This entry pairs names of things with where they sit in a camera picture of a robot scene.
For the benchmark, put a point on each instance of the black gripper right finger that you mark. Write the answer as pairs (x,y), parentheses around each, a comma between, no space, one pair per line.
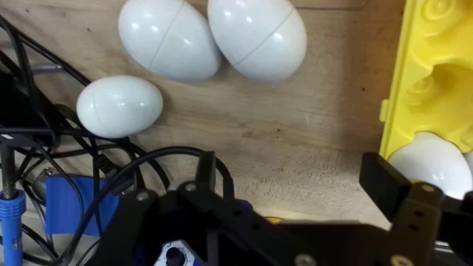
(418,227)

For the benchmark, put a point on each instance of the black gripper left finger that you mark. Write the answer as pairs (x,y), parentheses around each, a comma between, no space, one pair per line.
(148,227)

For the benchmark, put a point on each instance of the white plastic egg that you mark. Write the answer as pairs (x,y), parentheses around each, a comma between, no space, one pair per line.
(167,39)
(120,107)
(470,160)
(257,38)
(433,168)

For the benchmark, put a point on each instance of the yellow plastic egg tray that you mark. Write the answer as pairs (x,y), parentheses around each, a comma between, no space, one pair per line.
(433,74)

